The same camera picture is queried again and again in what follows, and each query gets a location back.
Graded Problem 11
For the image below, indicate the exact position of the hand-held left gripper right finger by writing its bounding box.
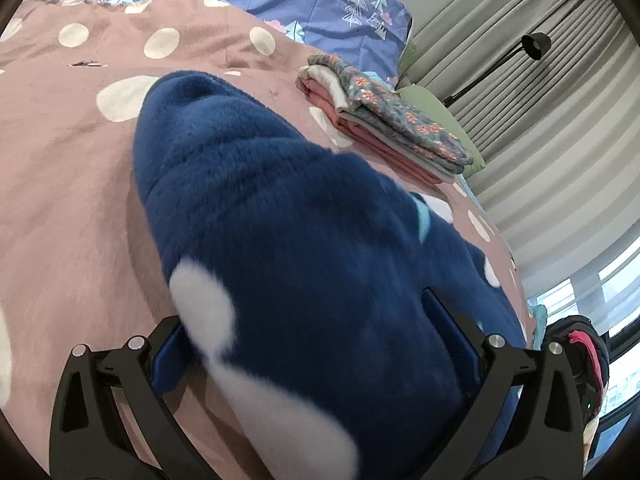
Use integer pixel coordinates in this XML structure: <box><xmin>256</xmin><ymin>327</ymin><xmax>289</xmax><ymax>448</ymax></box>
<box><xmin>415</xmin><ymin>286</ymin><xmax>586</xmax><ymax>480</ymax></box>

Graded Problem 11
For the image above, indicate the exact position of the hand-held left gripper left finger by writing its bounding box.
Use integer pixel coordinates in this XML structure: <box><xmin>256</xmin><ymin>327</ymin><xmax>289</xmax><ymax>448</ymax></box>
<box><xmin>48</xmin><ymin>316</ymin><xmax>221</xmax><ymax>480</ymax></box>

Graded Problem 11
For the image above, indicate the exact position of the navy fleece star-print garment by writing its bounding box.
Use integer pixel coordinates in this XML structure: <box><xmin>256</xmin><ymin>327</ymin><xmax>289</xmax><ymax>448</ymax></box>
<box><xmin>132</xmin><ymin>71</ymin><xmax>528</xmax><ymax>480</ymax></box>

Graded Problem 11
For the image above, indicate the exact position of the stack of folded clothes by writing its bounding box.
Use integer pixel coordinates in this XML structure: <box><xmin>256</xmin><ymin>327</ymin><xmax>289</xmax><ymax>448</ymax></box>
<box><xmin>307</xmin><ymin>54</ymin><xmax>473</xmax><ymax>173</ymax></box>

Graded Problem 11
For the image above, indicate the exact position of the window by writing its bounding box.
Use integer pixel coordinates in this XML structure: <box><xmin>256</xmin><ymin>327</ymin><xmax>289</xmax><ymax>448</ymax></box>
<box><xmin>527</xmin><ymin>240</ymin><xmax>640</xmax><ymax>461</ymax></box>

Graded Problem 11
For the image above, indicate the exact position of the pink dotted duvet cover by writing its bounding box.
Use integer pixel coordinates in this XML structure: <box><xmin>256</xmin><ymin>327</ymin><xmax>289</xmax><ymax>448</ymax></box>
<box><xmin>0</xmin><ymin>0</ymin><xmax>538</xmax><ymax>480</ymax></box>

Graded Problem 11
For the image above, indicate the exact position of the grey curtain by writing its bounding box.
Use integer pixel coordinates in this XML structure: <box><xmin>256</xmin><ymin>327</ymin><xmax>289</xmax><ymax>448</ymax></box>
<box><xmin>400</xmin><ymin>0</ymin><xmax>640</xmax><ymax>306</ymax></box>

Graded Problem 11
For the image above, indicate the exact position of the green pillow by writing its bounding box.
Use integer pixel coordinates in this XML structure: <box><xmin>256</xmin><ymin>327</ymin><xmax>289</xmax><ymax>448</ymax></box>
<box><xmin>397</xmin><ymin>42</ymin><xmax>486</xmax><ymax>178</ymax></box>

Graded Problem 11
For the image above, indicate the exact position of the white folded garment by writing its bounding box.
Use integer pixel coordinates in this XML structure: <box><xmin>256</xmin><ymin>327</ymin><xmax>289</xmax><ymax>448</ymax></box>
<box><xmin>300</xmin><ymin>66</ymin><xmax>353</xmax><ymax>115</ymax></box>

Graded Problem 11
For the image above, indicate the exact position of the black floor lamp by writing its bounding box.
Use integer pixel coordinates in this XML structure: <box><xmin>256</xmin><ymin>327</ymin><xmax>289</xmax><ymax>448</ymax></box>
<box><xmin>442</xmin><ymin>31</ymin><xmax>552</xmax><ymax>108</ymax></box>

